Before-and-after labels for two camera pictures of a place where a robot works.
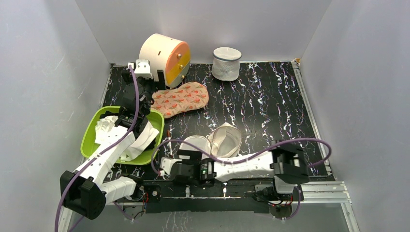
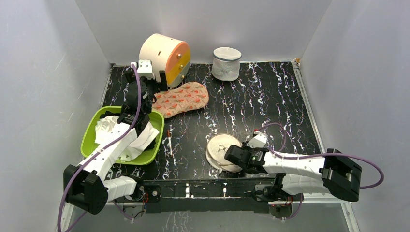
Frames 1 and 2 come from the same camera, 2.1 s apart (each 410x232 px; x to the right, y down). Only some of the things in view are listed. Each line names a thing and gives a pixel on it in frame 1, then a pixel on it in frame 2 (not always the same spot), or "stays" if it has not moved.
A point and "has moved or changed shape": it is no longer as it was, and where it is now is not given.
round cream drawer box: (166, 53) stays
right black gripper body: (174, 167) → (241, 156)
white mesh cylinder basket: (226, 65) stays
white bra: (103, 124) stays
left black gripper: (151, 81) stays
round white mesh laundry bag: (225, 141) has moved or changed shape
